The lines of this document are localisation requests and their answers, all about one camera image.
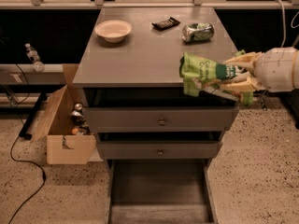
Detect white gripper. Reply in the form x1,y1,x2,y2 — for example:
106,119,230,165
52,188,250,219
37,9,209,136
219,47,295,92

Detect green rice chip bag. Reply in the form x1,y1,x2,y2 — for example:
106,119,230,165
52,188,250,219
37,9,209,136
179,52,253,106

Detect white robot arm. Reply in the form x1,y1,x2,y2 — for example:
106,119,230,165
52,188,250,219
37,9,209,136
220,47,299,92

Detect grey drawer cabinet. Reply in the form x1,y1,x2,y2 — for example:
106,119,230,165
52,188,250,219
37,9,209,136
72,7,257,170

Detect top grey drawer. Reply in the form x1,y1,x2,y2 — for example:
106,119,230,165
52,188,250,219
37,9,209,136
83,88,239,133

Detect grey drawer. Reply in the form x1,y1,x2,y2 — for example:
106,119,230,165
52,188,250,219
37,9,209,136
83,88,239,133
98,132,222,160
106,160,219,224

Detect middle grey drawer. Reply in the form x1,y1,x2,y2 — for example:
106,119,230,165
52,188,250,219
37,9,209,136
98,132,222,160

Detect bottom grey drawer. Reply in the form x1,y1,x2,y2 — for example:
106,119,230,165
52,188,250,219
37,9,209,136
106,160,219,224

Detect crushed green soda can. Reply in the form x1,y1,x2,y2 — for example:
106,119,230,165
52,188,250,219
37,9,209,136
182,22,214,43

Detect black chocolate bar wrapper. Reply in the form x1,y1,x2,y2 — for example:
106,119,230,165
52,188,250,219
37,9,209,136
152,17,180,32

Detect white bowl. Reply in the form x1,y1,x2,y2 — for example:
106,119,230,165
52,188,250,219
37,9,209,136
94,20,132,43

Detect items in cardboard box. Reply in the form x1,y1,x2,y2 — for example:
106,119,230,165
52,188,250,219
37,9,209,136
71,103,90,135

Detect cardboard box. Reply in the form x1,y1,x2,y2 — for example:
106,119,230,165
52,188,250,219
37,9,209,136
32,64,99,164

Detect black floor cable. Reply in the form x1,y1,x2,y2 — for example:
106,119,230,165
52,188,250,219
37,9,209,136
0,39,47,224

